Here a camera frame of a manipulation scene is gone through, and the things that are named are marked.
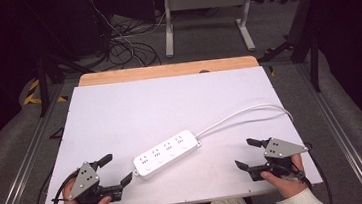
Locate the dark equipment case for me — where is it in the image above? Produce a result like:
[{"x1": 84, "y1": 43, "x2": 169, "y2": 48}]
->
[{"x1": 58, "y1": 0, "x2": 115, "y2": 57}]

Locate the thin white floor cable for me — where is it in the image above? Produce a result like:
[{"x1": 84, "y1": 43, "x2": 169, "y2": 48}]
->
[{"x1": 88, "y1": 0, "x2": 141, "y2": 69}]

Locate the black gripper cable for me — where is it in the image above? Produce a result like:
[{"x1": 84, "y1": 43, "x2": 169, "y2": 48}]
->
[
  {"x1": 31, "y1": 163, "x2": 84, "y2": 204},
  {"x1": 302, "y1": 139, "x2": 334, "y2": 204}
]

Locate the wooden table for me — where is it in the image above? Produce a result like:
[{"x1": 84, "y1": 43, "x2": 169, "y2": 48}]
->
[{"x1": 77, "y1": 54, "x2": 260, "y2": 88}]

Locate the tangle of black floor cables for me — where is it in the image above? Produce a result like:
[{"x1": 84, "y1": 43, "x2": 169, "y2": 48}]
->
[{"x1": 93, "y1": 10, "x2": 163, "y2": 73}]

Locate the aluminium floor rail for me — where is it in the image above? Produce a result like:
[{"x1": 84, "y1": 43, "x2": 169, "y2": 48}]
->
[
  {"x1": 0, "y1": 82, "x2": 76, "y2": 204},
  {"x1": 294, "y1": 55, "x2": 362, "y2": 204}
]

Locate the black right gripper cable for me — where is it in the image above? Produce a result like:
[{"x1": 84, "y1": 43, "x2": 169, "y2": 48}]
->
[{"x1": 302, "y1": 139, "x2": 334, "y2": 204}]

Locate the white table board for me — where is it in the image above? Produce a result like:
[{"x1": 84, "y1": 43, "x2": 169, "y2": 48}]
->
[{"x1": 28, "y1": 60, "x2": 326, "y2": 204}]

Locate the black metal stand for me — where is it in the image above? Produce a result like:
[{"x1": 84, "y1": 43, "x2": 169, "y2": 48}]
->
[
  {"x1": 32, "y1": 46, "x2": 101, "y2": 119},
  {"x1": 253, "y1": 0, "x2": 327, "y2": 98}
]

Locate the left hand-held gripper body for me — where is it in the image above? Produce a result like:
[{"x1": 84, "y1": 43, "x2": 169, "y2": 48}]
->
[{"x1": 64, "y1": 157, "x2": 126, "y2": 204}]

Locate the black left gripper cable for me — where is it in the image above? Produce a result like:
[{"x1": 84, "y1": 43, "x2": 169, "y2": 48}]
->
[{"x1": 31, "y1": 163, "x2": 84, "y2": 204}]

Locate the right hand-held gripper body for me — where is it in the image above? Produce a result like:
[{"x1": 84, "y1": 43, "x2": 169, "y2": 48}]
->
[{"x1": 245, "y1": 133, "x2": 313, "y2": 183}]

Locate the person's right hand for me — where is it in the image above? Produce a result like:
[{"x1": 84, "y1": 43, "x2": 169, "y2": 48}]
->
[{"x1": 259, "y1": 152, "x2": 310, "y2": 203}]

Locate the white power strip cable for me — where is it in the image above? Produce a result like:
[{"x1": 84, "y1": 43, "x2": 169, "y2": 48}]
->
[{"x1": 192, "y1": 100, "x2": 296, "y2": 140}]

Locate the yellow black hazard tape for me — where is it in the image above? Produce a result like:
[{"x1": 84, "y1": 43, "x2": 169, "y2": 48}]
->
[{"x1": 20, "y1": 76, "x2": 68, "y2": 107}]

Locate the white power strip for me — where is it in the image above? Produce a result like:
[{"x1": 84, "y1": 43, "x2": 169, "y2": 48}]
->
[{"x1": 129, "y1": 127, "x2": 206, "y2": 182}]

